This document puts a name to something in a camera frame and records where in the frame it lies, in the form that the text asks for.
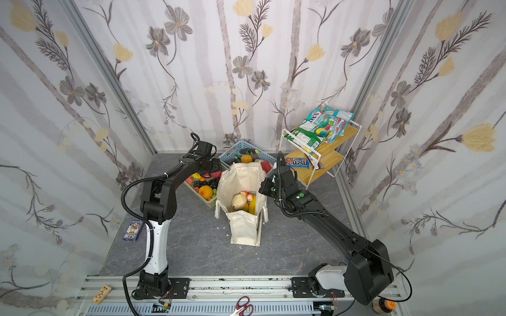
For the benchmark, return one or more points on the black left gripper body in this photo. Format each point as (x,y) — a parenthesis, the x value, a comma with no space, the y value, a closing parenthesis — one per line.
(213,164)

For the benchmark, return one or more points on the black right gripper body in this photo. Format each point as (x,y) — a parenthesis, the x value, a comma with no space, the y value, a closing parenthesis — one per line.
(275,185)

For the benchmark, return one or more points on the red toy apple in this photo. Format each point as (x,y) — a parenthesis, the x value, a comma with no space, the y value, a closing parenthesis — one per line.
(249,196)

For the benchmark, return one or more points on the floral canvas tote bag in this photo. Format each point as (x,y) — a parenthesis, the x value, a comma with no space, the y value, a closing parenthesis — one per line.
(246,229)

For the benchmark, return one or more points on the beige toy garlic bulb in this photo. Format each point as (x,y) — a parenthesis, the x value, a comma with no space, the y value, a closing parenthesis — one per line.
(239,202)

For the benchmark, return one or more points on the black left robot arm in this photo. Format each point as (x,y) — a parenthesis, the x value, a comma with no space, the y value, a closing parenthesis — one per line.
(158,205)

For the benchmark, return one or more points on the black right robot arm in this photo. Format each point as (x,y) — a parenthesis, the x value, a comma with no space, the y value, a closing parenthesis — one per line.
(367,272)

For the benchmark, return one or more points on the blue M&M candy bag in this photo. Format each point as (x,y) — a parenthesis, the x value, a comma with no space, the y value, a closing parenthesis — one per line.
(297,162)

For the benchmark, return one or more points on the dark toy grape bunch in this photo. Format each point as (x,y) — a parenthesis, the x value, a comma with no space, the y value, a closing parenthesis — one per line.
(213,183)

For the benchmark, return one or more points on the red toy bell pepper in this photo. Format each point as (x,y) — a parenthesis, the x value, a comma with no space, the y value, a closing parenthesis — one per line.
(266,166)

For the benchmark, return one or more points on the blue plastic vegetable basket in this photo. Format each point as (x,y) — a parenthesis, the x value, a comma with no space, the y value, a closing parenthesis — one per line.
(235,153)

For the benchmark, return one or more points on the green plastic fruit basket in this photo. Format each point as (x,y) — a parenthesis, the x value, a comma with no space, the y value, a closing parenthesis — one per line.
(195,181)

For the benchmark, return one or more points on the orange toy fruit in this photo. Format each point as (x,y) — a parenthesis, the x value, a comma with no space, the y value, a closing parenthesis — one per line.
(206,192)

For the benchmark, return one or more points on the orange toy tangerine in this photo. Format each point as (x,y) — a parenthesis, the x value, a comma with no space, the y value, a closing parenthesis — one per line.
(246,158)

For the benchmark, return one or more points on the green snack packet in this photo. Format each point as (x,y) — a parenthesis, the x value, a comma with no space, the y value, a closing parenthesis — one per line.
(308,135)

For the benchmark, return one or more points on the teal snack packet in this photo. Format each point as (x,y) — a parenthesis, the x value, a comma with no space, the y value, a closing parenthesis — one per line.
(330,122)

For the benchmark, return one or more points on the small blue card box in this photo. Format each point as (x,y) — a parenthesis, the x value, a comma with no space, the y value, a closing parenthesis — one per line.
(133,231)

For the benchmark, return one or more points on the orange and wood tape roll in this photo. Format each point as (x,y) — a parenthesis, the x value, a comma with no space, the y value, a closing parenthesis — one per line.
(383,306)

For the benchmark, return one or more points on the wooden tag block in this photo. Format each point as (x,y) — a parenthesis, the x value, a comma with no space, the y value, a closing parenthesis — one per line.
(101,295)

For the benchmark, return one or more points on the white wire wooden shelf rack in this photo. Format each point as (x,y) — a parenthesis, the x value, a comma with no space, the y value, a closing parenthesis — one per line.
(327,159)

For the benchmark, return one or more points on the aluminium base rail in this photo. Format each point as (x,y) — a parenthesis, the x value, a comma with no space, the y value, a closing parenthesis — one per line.
(218,295)

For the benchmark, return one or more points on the red handled scissors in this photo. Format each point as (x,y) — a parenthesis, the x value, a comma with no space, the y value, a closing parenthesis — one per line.
(243,307)

